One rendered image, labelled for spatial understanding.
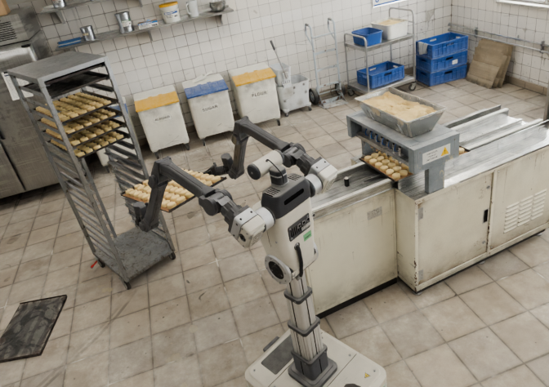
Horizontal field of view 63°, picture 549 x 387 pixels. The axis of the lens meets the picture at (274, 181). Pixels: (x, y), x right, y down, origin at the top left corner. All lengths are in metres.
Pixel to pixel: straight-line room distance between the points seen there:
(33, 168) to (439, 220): 4.54
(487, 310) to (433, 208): 0.80
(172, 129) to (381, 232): 3.59
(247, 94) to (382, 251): 3.41
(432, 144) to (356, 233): 0.74
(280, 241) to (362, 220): 1.11
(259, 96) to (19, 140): 2.89
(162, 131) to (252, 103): 1.22
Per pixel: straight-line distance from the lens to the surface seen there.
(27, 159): 5.88
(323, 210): 2.71
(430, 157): 2.74
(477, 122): 3.68
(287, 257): 1.94
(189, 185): 1.91
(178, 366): 3.25
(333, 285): 3.07
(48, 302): 4.27
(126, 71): 6.37
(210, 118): 5.95
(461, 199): 3.11
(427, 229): 3.02
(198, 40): 6.35
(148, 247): 4.11
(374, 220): 2.96
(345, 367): 2.67
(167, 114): 5.85
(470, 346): 3.13
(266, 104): 6.05
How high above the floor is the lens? 2.39
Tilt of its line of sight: 29 degrees down
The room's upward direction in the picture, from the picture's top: 11 degrees counter-clockwise
